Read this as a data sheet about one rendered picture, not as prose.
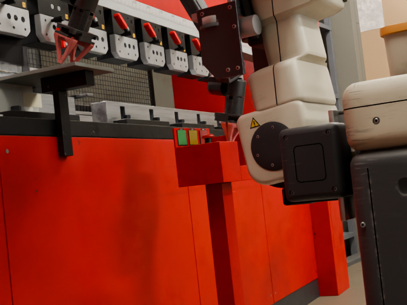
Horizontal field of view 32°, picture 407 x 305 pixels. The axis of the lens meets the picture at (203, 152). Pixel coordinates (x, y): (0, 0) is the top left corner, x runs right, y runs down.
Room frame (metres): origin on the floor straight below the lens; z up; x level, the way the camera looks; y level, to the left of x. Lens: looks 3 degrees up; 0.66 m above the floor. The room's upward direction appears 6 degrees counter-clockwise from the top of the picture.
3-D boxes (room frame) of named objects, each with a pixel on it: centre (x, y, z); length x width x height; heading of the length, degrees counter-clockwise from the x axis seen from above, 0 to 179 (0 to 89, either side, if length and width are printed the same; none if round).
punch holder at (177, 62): (2.84, 0.09, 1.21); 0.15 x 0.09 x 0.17; 155
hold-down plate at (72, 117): (1.97, 0.44, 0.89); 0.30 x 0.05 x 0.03; 155
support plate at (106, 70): (1.90, 0.37, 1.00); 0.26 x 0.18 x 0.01; 65
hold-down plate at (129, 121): (2.48, 0.20, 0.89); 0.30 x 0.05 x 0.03; 155
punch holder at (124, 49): (2.48, 0.26, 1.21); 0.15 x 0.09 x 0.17; 155
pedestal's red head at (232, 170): (2.19, -0.04, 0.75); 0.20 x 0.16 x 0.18; 147
